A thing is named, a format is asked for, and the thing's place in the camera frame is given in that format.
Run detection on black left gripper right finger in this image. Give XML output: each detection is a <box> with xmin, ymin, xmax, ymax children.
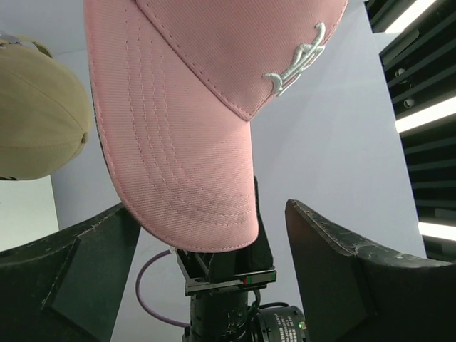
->
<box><xmin>285</xmin><ymin>199</ymin><xmax>455</xmax><ymax>342</ymax></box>

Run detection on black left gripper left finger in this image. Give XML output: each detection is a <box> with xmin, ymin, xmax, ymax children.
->
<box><xmin>1</xmin><ymin>204</ymin><xmax>140</xmax><ymax>341</ymax></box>

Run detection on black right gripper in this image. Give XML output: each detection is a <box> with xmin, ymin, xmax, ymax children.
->
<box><xmin>174</xmin><ymin>174</ymin><xmax>311</xmax><ymax>342</ymax></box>

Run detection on beige cap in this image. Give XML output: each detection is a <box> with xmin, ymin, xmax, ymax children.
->
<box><xmin>1</xmin><ymin>33</ymin><xmax>93</xmax><ymax>181</ymax></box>

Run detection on pink cap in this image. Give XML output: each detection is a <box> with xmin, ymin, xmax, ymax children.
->
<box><xmin>83</xmin><ymin>1</ymin><xmax>347</xmax><ymax>253</ymax></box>

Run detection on ceiling light panels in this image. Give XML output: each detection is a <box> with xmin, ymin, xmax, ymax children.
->
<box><xmin>365</xmin><ymin>1</ymin><xmax>455</xmax><ymax>261</ymax></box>

